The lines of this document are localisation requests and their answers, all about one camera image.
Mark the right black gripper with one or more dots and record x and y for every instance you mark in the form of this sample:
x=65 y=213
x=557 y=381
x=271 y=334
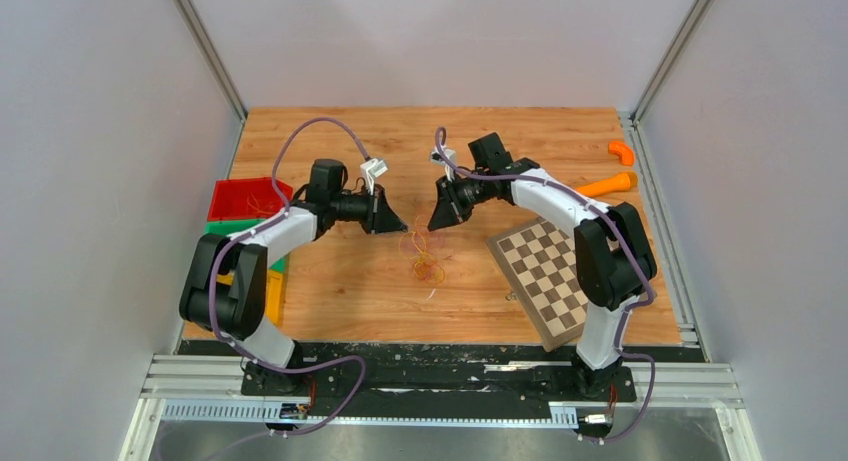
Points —
x=449 y=209

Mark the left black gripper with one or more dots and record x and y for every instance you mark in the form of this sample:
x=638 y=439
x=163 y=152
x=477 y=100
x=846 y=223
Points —
x=380 y=217

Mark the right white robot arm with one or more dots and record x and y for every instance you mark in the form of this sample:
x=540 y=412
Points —
x=614 y=260

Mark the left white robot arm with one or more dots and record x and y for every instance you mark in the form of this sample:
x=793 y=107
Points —
x=326 y=201

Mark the wooden chessboard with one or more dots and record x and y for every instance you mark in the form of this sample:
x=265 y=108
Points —
x=539 y=263

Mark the yellow plastic bin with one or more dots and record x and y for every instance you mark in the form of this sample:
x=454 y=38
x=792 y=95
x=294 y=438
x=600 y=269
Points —
x=273 y=298

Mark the red plastic bin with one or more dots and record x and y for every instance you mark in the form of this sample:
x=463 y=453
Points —
x=247 y=198

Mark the green plastic bin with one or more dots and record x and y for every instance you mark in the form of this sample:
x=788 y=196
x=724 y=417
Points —
x=232 y=226

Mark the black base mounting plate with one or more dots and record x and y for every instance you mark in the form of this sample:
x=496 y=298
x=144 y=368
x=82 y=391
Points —
x=446 y=381

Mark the orange plastic carrot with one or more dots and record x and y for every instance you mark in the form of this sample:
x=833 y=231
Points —
x=621 y=182

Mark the orange curved pipe piece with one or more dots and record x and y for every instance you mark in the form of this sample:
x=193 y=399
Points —
x=622 y=151

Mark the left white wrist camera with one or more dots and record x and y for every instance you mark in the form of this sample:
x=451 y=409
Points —
x=371 y=170

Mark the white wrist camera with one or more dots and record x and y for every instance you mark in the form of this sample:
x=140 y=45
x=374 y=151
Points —
x=445 y=157
x=371 y=170

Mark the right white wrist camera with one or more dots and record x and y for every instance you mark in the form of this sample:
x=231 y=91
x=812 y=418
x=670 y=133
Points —
x=445 y=157

